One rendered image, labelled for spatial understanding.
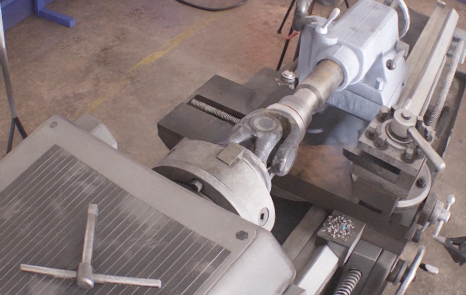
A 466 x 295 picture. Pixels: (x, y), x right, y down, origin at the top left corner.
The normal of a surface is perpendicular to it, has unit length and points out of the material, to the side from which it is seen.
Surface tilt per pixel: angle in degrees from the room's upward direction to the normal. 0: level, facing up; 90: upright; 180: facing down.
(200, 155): 7
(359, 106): 90
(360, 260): 90
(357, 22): 0
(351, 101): 90
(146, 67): 0
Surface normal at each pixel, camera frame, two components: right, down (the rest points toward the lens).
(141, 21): 0.07, -0.76
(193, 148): -0.21, -0.84
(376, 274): -0.53, 0.53
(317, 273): 0.55, -0.39
